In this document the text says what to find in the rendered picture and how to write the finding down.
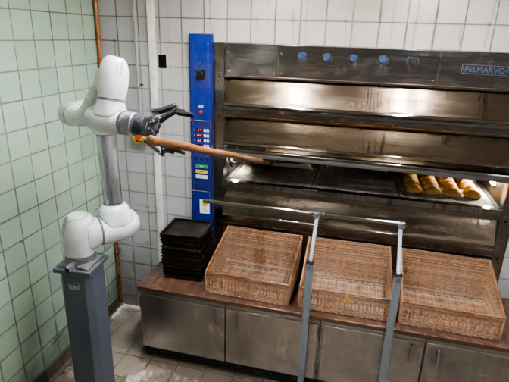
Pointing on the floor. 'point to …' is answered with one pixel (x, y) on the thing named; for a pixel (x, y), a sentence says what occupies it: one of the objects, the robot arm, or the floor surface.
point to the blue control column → (204, 94)
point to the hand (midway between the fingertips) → (185, 132)
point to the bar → (312, 278)
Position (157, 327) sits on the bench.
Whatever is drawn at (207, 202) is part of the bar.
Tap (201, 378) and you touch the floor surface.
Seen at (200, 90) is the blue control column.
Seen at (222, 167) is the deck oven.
